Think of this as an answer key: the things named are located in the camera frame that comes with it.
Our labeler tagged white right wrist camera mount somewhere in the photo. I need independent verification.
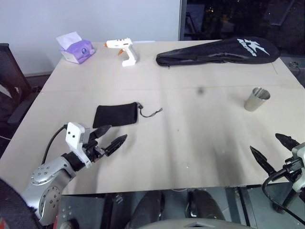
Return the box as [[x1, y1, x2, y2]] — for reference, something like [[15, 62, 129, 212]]
[[291, 142, 305, 193]]

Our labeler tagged silver metal cup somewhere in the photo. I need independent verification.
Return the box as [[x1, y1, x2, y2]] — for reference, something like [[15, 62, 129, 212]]
[[244, 87, 272, 112]]

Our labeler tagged black office chair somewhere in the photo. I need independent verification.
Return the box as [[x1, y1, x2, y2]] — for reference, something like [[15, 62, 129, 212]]
[[0, 42, 41, 145]]

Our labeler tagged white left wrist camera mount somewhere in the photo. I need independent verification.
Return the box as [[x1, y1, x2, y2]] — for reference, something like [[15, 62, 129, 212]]
[[65, 122, 93, 168]]

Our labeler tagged purple tissue box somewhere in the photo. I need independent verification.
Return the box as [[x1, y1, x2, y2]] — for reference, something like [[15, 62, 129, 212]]
[[59, 40, 97, 65]]

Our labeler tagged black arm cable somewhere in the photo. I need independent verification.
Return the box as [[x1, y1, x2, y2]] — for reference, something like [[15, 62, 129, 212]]
[[41, 124, 69, 166], [261, 158, 305, 224]]

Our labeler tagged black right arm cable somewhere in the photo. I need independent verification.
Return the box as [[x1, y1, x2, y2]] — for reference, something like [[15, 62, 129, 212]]
[[261, 158, 305, 224]]

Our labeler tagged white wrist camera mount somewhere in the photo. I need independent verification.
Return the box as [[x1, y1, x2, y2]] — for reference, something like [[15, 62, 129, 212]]
[[291, 142, 305, 193], [65, 122, 93, 168]]

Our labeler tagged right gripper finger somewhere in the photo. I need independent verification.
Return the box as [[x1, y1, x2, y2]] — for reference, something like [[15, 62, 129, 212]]
[[275, 133, 301, 151], [249, 145, 277, 177]]

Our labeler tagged grey window frame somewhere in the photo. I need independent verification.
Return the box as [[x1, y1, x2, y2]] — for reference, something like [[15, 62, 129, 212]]
[[177, 0, 189, 42]]

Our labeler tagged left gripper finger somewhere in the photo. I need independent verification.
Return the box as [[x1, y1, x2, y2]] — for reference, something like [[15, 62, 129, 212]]
[[91, 125, 112, 140], [104, 134, 128, 157]]

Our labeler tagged black racket bag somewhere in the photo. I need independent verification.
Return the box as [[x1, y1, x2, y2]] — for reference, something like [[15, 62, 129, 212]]
[[155, 36, 281, 68]]

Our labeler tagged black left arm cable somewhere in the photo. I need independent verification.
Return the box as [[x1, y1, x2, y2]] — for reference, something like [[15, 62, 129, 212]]
[[41, 124, 69, 166]]

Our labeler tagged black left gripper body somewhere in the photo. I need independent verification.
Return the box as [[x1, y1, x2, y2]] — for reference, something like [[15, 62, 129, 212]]
[[81, 127, 107, 163]]

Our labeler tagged dark rounded shape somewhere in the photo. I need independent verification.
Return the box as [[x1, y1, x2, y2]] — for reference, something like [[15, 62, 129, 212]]
[[187, 189, 226, 221]]

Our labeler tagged white tissue sheet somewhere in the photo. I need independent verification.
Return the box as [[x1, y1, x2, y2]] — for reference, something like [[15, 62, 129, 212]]
[[55, 31, 83, 52]]

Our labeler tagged black drawstring pouch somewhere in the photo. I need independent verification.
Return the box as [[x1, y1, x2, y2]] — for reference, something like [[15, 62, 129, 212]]
[[92, 102, 164, 129]]

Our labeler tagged white hot glue gun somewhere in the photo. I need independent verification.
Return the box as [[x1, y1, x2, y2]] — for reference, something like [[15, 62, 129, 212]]
[[102, 37, 140, 68]]

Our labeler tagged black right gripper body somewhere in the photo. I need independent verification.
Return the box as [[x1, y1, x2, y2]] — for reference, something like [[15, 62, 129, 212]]
[[271, 168, 294, 184]]

